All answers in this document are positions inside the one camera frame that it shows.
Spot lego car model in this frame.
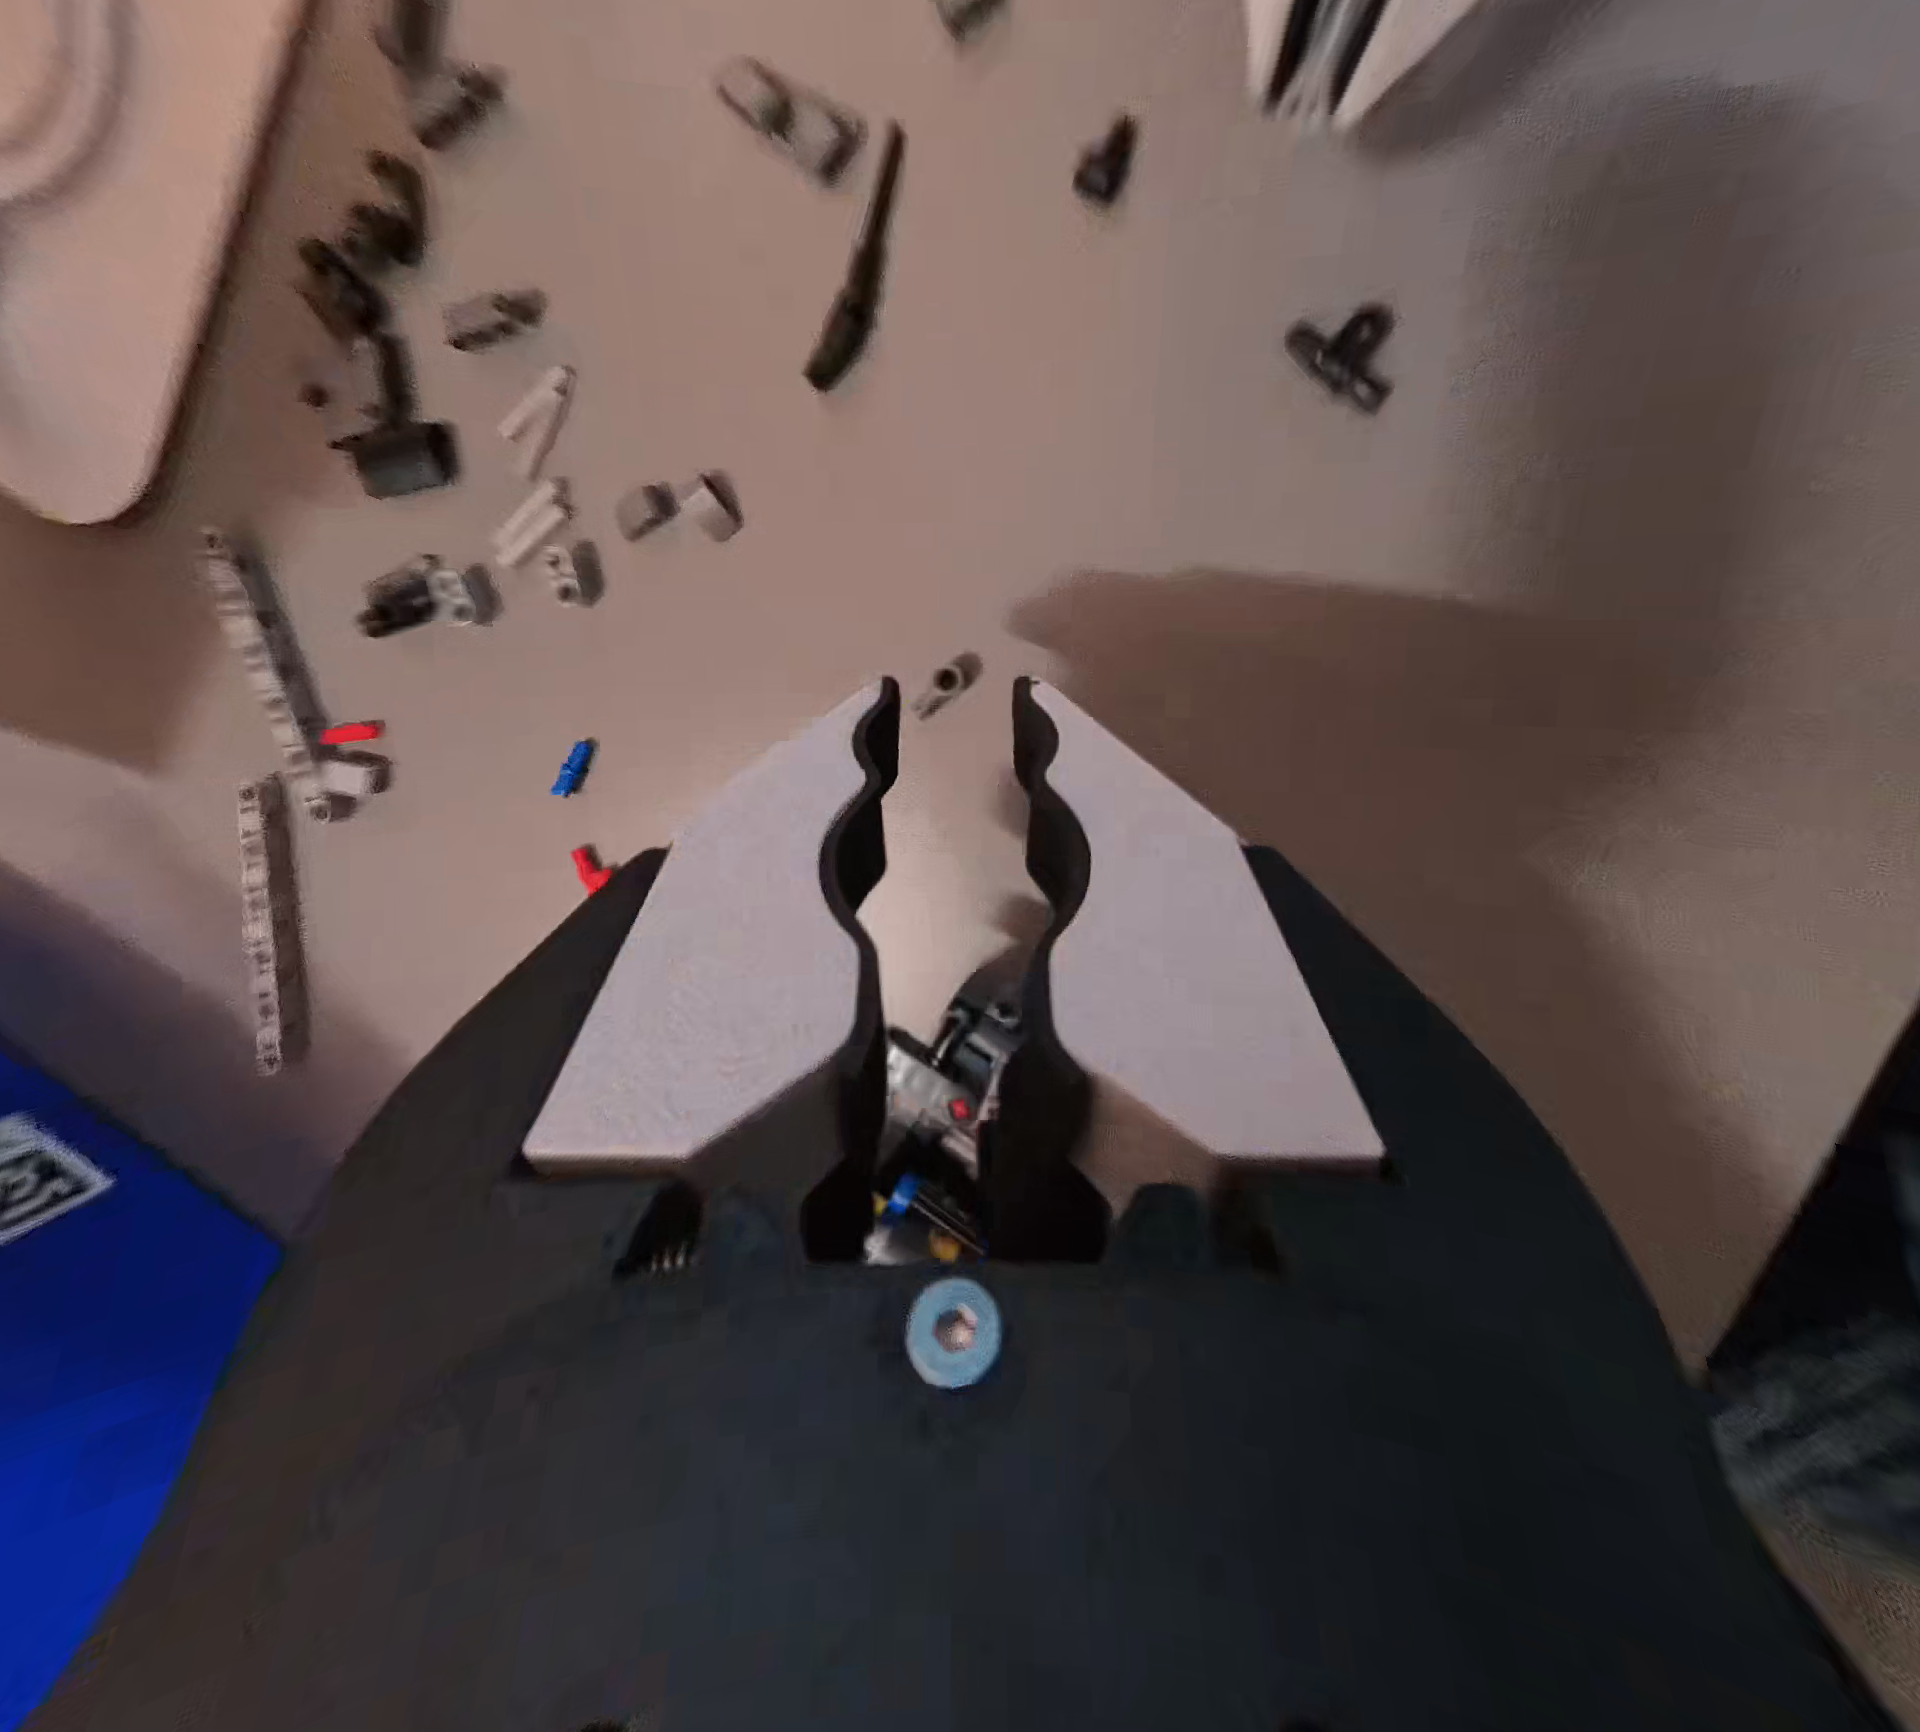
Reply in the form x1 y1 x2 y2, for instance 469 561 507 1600
862 958 1038 1267

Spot beige flat board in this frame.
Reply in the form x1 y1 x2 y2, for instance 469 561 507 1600
0 0 381 529

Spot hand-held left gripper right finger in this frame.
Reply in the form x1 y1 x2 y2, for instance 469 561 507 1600
991 675 1393 1267

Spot long black lego piece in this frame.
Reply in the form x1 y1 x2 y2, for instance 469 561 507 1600
800 119 912 395

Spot person's blue plaid shirt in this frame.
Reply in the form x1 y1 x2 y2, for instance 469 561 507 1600
1711 1312 1920 1691

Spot black lego connector piece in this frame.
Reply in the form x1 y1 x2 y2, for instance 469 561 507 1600
359 561 447 639

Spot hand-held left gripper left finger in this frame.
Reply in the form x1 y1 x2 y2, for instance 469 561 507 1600
521 675 903 1267

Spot black lego panel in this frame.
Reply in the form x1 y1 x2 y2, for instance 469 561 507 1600
330 418 463 502

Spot person's dark garment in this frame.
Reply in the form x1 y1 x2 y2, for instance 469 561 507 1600
1706 1054 1920 1375

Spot long grey lego beam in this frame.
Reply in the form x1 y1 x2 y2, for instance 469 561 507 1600
237 778 312 1078
201 530 356 821

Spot blue board with printed tag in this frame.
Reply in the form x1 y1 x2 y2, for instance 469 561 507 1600
0 1035 289 1732

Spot flat grey lego piece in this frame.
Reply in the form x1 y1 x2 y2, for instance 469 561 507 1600
715 58 870 184

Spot black lego cross connector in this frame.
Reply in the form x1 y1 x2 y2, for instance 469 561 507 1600
1285 302 1399 416

